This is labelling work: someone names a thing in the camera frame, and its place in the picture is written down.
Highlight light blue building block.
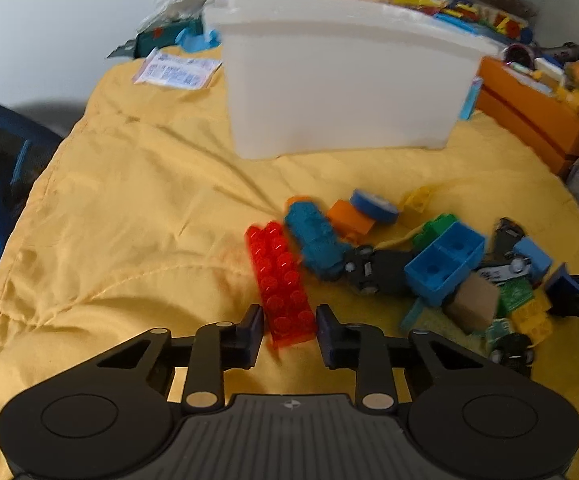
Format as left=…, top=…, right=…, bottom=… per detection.
left=513, top=236, right=553, bottom=282

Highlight red long building brick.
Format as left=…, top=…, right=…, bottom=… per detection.
left=245, top=221, right=317, bottom=349

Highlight orange building block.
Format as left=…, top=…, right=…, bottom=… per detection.
left=326, top=200, right=375, bottom=244

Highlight yellow quilted blanket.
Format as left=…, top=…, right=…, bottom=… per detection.
left=0, top=62, right=579, bottom=479

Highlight green building block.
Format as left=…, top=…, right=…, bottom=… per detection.
left=412, top=214, right=457, bottom=252

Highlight olive toy vehicle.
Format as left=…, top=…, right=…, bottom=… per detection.
left=400, top=298, right=466, bottom=341

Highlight white plastic storage bin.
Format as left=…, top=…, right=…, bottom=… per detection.
left=202, top=0, right=498, bottom=159

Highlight dark striped toy car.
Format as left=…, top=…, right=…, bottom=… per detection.
left=476, top=257, right=531, bottom=284

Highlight white wipes packet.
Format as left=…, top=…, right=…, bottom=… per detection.
left=133, top=49, right=222, bottom=91

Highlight yellow square building brick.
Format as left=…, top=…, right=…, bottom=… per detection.
left=510, top=296, right=553, bottom=346

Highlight large black toy car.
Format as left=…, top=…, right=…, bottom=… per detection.
left=344, top=245, right=415, bottom=298
left=489, top=333, right=535, bottom=378

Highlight green flat building plate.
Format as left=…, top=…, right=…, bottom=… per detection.
left=497, top=278, right=533, bottom=318

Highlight light blue card box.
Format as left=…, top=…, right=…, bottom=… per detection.
left=459, top=76, right=483, bottom=122

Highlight orange cardboard box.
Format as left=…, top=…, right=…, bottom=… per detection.
left=476, top=56, right=579, bottom=177

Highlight teal toy car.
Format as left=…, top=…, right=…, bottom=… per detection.
left=284, top=200, right=352, bottom=281

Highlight blue hollow building block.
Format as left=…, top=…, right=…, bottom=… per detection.
left=404, top=221, right=486, bottom=307

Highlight yellow small building brick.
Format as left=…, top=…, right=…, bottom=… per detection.
left=403, top=186, right=433, bottom=214

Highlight dark green tissue pack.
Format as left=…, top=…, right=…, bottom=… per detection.
left=107, top=18, right=202, bottom=60

